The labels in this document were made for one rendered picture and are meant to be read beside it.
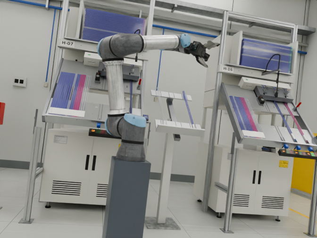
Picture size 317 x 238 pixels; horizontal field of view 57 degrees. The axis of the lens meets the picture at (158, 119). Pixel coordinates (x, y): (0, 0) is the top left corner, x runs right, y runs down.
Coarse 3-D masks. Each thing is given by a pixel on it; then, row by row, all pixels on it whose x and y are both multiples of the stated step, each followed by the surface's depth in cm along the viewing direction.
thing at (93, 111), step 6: (48, 108) 204; (90, 108) 213; (96, 108) 215; (102, 108) 216; (108, 108) 218; (126, 108) 222; (132, 108) 223; (84, 114) 208; (90, 114) 209; (96, 114) 210; (102, 114) 212; (138, 114) 220
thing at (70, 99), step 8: (64, 72) 235; (64, 80) 228; (72, 80) 230; (80, 80) 232; (88, 80) 234; (56, 88) 219; (64, 88) 221; (72, 88) 223; (80, 88) 225; (88, 88) 227; (56, 96) 213; (64, 96) 215; (72, 96) 216; (80, 96) 218; (56, 104) 207; (64, 104) 209; (72, 104) 210; (80, 104) 212; (48, 112) 200; (56, 112) 201; (64, 112) 203; (72, 112) 205; (80, 112) 206
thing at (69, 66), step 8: (64, 64) 244; (72, 64) 246; (80, 64) 249; (72, 72) 239; (80, 72) 241; (88, 72) 243; (104, 80) 240; (128, 80) 247; (96, 88) 231; (104, 88) 233; (128, 88) 239; (136, 88) 242
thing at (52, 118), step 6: (48, 114) 197; (48, 120) 200; (54, 120) 201; (60, 120) 201; (66, 120) 201; (72, 120) 202; (78, 120) 202; (84, 120) 202; (90, 120) 202; (96, 120) 203; (102, 120) 204; (84, 126) 206; (90, 126) 206; (96, 126) 207; (102, 126) 207
